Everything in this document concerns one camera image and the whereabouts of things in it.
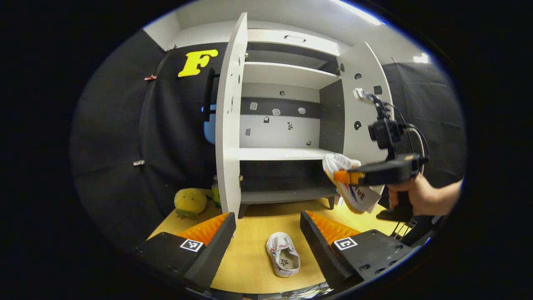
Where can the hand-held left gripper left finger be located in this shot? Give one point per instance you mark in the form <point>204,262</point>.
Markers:
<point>208,258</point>

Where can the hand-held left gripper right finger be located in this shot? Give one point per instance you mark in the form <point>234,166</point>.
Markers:
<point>322,258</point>

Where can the white canvas shoe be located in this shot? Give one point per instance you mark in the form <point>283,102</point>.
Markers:
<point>277,246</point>
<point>339,161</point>

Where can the white shoe cabinet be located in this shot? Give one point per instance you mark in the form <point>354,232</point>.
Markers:
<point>283,154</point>

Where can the square ceiling light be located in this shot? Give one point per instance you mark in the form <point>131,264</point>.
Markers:
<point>420,58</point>

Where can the green drink bottle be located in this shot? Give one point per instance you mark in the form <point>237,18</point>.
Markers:
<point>216,196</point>

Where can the white cabinet drawer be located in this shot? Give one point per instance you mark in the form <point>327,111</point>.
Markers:
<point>266,37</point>

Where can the white shoe cabinet door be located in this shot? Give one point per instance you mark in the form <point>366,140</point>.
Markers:
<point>362,62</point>
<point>229,137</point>

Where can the yellow plush toy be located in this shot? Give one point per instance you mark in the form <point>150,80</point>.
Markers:
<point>189,201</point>

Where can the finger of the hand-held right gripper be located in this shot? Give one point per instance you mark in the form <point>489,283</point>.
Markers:
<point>347,178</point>

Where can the black backdrop cloth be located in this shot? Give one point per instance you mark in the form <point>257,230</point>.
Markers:
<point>112,146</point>

